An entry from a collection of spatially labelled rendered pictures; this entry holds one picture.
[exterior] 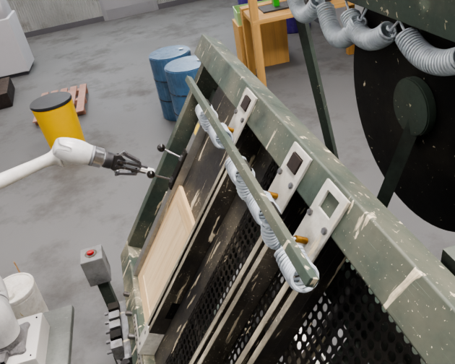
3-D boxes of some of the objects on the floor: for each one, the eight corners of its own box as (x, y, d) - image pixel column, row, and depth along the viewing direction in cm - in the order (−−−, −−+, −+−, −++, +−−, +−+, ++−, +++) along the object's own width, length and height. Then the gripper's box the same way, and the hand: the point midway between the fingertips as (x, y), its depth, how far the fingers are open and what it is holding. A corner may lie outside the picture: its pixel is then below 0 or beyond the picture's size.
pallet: (85, 117, 641) (83, 110, 635) (32, 128, 636) (29, 122, 630) (90, 88, 734) (89, 82, 729) (44, 98, 729) (42, 92, 724)
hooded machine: (2, 69, 901) (-33, -9, 820) (36, 61, 907) (5, -17, 826) (-6, 81, 840) (-44, -1, 758) (30, 74, 846) (-4, -10, 765)
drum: (94, 143, 569) (74, 88, 528) (88, 162, 530) (66, 105, 489) (58, 149, 570) (35, 95, 529) (48, 169, 531) (23, 112, 490)
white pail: (15, 310, 352) (-12, 267, 325) (54, 300, 355) (31, 256, 329) (9, 344, 325) (-22, 300, 299) (50, 332, 329) (24, 287, 302)
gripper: (107, 141, 203) (157, 156, 213) (98, 167, 208) (148, 179, 218) (107, 149, 197) (159, 163, 207) (99, 175, 202) (150, 187, 212)
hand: (146, 170), depth 211 cm, fingers closed
